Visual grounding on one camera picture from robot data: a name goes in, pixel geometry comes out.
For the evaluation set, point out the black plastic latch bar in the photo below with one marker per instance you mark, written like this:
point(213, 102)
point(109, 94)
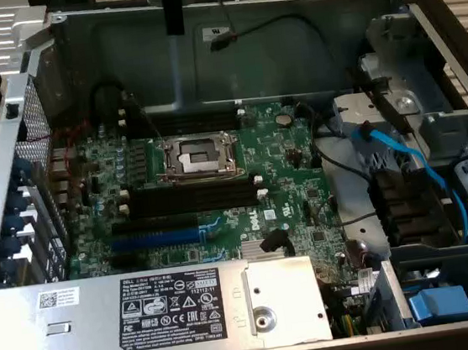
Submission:
point(385, 100)

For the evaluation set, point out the silver CPU socket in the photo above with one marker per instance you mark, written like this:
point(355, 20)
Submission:
point(191, 156)

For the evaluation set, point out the grey metal PC case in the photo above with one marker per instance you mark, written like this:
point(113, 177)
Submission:
point(272, 61)

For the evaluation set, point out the silver metal drive cage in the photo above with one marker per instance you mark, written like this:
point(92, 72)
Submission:
point(417, 78)

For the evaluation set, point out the long black expansion slot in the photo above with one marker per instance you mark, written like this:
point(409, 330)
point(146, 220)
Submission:
point(155, 225)

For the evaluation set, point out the black plastic drive bracket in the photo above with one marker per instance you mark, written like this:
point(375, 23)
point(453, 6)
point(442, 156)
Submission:
point(406, 202)

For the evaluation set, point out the silver finned chipset heatsink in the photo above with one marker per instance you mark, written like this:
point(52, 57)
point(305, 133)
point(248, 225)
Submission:
point(251, 251)

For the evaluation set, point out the green Dell motherboard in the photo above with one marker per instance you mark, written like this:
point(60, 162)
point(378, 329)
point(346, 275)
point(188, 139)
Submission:
point(274, 153)

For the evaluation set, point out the blue expansion slot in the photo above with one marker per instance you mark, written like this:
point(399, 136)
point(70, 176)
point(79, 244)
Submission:
point(156, 238)

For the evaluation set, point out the silver power supply with label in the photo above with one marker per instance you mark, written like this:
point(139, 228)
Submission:
point(86, 327)

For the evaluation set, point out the blue plastic drive caddy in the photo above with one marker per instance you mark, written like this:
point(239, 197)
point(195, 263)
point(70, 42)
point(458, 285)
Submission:
point(439, 303)

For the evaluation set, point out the black RAM slot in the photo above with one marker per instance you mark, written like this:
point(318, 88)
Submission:
point(191, 205)
point(189, 190)
point(194, 126)
point(193, 113)

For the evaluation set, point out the round coin battery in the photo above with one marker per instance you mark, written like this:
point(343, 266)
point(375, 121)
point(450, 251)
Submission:
point(282, 119)

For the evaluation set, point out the black plastic case clip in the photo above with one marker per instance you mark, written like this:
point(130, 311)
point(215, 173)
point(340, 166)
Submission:
point(12, 111)

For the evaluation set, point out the blue slot cover clip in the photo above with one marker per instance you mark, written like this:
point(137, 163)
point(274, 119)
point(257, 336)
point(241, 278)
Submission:
point(11, 244)
point(13, 223)
point(7, 266)
point(18, 201)
point(22, 168)

